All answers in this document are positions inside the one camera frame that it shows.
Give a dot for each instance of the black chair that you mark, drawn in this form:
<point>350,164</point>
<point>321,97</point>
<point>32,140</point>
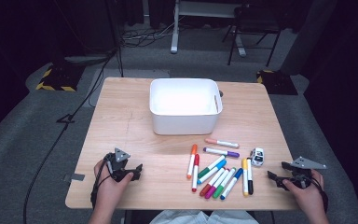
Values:
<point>254,18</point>

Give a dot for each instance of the grey curtain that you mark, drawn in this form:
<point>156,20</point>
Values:
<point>310,31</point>

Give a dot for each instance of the black stand pole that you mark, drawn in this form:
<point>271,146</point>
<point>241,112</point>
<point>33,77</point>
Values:
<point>120,65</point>

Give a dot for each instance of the black marker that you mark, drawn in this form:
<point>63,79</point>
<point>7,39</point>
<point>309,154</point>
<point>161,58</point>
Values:
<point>250,176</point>

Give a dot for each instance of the white toy car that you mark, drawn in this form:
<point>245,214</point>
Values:
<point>257,156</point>

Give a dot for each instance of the light blue marker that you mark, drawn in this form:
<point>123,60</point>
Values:
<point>213,171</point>

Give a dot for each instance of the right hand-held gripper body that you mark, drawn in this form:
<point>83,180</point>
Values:
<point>304,165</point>

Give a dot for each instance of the white plastic bin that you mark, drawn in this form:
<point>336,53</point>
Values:
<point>183,102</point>

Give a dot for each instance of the brown marker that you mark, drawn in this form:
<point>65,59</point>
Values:
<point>209,185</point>

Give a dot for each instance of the dark green marker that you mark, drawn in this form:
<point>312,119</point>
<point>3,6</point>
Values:
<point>212,165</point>

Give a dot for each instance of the magenta marker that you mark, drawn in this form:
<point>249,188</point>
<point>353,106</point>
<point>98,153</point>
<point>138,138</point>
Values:
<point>215,186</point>

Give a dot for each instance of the white desk frame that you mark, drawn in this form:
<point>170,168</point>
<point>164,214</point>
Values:
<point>175,31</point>

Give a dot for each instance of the person's right hand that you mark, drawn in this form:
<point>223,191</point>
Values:
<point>310,199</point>

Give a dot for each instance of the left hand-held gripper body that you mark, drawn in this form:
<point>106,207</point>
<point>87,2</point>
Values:
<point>118,166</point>

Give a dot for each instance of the person's light trousers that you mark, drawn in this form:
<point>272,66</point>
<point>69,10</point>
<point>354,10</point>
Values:
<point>199,218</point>

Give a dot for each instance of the black yellow striped base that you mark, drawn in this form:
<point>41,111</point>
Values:
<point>276,82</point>
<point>59,77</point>

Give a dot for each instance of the red marker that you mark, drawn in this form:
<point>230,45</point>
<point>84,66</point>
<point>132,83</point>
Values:
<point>195,172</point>

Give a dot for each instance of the grey metal table bracket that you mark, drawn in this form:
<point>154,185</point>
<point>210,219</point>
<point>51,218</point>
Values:
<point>74,177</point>

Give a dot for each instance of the purple marker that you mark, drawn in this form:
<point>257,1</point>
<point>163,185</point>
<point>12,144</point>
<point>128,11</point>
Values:
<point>221,152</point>

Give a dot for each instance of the peach marker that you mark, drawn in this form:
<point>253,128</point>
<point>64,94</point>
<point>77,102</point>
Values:
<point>222,143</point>

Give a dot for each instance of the person's left hand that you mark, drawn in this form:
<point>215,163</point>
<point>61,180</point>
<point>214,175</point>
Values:
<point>108,193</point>

